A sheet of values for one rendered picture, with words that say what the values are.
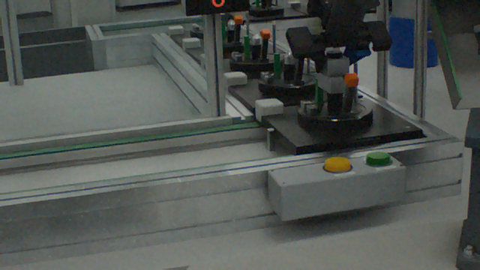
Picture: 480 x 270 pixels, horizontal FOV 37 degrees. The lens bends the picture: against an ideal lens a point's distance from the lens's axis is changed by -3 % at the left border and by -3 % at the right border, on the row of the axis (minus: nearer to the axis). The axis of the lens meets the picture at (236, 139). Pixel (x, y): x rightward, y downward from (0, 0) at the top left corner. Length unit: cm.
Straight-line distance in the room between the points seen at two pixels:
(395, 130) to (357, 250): 28
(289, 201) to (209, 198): 13
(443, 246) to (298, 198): 23
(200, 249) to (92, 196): 18
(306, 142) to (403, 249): 26
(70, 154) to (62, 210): 27
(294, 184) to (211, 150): 33
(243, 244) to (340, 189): 17
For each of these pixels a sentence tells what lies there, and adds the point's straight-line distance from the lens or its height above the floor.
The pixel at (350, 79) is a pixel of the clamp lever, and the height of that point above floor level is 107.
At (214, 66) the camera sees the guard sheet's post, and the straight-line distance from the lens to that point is 141.
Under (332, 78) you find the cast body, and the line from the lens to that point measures 131.
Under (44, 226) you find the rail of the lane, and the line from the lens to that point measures 112.
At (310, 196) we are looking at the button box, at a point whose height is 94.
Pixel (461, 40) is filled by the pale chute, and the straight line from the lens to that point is 146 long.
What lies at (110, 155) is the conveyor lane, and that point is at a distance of 138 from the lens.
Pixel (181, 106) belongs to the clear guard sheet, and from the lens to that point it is 143.
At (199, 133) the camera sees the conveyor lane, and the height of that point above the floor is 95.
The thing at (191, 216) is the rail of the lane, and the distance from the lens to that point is 114.
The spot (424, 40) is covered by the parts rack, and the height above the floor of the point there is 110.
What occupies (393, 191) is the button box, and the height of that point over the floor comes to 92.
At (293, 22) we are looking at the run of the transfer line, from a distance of 255.
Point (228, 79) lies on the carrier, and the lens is 163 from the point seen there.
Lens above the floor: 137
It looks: 18 degrees down
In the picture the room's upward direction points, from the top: 3 degrees counter-clockwise
